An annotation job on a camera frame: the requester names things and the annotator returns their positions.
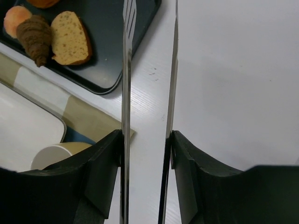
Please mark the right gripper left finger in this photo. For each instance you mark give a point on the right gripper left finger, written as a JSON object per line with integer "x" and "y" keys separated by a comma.
{"x": 76, "y": 190}

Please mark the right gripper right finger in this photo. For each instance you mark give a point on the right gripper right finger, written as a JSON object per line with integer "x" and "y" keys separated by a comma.
{"x": 211, "y": 192}

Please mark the brown chocolate croissant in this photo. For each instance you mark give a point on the brown chocolate croissant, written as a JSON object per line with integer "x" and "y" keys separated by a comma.
{"x": 35, "y": 36}

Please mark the metal serving tongs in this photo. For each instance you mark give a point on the metal serving tongs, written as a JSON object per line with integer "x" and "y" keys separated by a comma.
{"x": 129, "y": 20}

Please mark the tan bread slice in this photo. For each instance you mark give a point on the tan bread slice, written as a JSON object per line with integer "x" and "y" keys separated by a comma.
{"x": 70, "y": 41}

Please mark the yellow mug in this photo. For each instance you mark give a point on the yellow mug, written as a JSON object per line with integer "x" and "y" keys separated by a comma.
{"x": 56, "y": 153}

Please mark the blue beige placemat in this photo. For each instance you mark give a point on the blue beige placemat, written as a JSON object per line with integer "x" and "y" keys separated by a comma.
{"x": 84, "y": 123}

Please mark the white rectangular plate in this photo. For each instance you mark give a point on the white rectangular plate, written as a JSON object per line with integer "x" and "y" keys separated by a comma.
{"x": 25, "y": 129}

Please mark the black rectangular tray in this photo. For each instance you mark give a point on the black rectangular tray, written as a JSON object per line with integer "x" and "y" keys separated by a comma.
{"x": 103, "y": 22}

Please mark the small round bun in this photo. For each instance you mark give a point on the small round bun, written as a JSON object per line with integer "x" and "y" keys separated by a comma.
{"x": 13, "y": 18}

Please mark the peeled orange mandarin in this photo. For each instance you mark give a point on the peeled orange mandarin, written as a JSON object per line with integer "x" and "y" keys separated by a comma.
{"x": 43, "y": 4}

